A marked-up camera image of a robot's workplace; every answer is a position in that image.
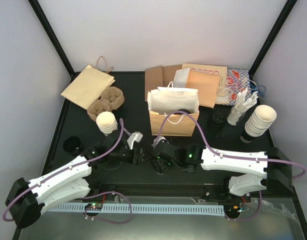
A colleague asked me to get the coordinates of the blue checkered paper bag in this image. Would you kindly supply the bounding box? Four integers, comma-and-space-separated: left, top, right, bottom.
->
224, 68, 266, 106

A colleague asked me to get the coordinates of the beige bag with red circles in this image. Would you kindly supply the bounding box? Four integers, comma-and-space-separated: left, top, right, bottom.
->
182, 63, 228, 76

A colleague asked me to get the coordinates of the black frame post right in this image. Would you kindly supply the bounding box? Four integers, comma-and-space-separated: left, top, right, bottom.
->
248, 0, 297, 79

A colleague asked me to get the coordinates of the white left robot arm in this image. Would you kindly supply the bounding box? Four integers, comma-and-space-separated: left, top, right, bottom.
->
2, 129, 143, 229

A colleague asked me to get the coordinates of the stack of black cup lids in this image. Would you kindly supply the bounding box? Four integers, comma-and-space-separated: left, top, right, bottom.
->
207, 111, 227, 131

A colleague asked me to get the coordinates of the brown kraft paper bag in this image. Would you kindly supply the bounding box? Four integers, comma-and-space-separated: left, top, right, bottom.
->
144, 64, 182, 101

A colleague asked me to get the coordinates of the tan paper bag with handles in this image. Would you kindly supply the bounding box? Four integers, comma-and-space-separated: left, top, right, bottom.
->
60, 56, 115, 110

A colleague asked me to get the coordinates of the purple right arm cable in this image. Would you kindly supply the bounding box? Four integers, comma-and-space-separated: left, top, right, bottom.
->
153, 110, 307, 180

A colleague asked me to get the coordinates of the stack of pulp cup carriers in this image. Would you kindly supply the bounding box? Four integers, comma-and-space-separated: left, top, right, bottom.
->
87, 86, 125, 122

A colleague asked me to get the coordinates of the orange paper bag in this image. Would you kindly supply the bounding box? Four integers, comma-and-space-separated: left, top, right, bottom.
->
186, 70, 221, 108
147, 82, 200, 137

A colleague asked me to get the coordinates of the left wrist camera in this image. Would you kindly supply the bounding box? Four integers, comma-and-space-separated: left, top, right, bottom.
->
127, 131, 143, 150

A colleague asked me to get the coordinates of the black frame post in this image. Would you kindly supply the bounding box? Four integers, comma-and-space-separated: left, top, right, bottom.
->
28, 0, 76, 77
248, 0, 297, 79

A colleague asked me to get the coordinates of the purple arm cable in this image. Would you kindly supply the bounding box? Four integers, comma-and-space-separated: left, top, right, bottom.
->
153, 110, 307, 180
2, 117, 133, 222

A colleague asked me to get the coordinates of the light blue cable duct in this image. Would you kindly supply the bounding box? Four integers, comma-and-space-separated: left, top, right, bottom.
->
48, 202, 225, 217

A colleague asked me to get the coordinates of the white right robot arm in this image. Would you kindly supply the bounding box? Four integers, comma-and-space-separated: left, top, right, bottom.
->
152, 141, 293, 202

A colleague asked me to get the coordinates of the stack of white paper cups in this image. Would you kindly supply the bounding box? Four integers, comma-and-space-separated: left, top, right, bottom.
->
96, 111, 118, 136

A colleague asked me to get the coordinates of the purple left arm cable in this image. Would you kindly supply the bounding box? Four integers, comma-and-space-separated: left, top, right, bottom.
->
2, 117, 133, 222

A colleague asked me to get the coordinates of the white paper bag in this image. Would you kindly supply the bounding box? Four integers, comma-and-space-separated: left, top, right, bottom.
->
173, 67, 190, 88

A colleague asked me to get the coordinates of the black frame post left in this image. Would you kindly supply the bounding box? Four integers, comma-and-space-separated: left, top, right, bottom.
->
28, 0, 76, 77

